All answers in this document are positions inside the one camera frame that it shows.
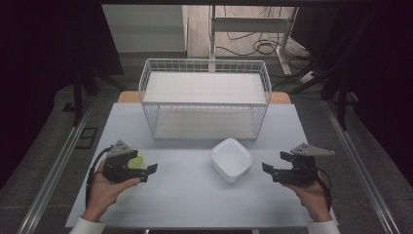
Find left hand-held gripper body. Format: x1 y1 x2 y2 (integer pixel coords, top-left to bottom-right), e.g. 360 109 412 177
101 139 149 183

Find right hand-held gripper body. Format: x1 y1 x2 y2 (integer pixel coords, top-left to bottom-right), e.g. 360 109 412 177
272 142 336 187

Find small yellow-green round object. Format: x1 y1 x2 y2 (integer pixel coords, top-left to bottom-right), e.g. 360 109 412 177
128 153 145 170

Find white square plastic container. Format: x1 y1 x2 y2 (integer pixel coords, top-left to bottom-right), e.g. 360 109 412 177
209 137 254 184

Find white wire shelf rack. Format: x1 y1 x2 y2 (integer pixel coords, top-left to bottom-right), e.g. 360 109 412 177
138 58 273 142

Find person's right hand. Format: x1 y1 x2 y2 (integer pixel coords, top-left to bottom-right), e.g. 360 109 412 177
282 171 332 223

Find person's left hand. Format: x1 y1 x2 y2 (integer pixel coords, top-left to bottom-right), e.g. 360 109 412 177
81 160 142 223

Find wooden table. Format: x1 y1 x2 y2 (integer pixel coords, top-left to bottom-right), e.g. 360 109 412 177
117 90 292 105

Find person's right white sleeve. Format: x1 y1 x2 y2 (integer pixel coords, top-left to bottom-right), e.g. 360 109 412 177
306 219 341 234

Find person's white sleeve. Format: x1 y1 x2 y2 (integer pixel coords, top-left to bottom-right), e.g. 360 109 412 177
306 219 341 234
68 216 107 234

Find person's left white sleeve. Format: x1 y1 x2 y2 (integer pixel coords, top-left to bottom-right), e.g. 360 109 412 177
68 216 107 234

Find black metal stand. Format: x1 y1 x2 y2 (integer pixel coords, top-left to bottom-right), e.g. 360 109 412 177
272 58 359 132
71 62 127 128

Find white power strip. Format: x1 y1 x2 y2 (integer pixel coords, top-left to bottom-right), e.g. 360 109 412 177
299 70 318 85

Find dark curtain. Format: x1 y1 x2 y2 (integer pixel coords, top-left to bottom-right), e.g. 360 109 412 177
289 0 413 188
0 0 125 191

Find white cabinet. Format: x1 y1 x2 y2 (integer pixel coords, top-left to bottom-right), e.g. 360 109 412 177
101 4 189 54

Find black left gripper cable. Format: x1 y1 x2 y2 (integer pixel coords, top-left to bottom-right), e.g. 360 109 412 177
85 146 113 208

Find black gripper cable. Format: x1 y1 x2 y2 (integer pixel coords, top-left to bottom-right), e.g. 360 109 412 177
316 167 333 211
85 146 113 208

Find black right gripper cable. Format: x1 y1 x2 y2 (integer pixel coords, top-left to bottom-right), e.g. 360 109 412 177
316 167 333 211

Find black floor bracket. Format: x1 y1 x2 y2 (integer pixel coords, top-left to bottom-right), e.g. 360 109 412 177
75 126 99 150

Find metal floor rail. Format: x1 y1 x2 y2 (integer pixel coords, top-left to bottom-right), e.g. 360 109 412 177
321 99 401 234
17 97 95 234

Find black floor cables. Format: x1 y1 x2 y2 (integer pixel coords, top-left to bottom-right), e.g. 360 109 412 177
215 5 311 71

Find white metal desk frame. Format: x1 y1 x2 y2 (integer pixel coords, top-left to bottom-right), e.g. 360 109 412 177
208 5 300 77

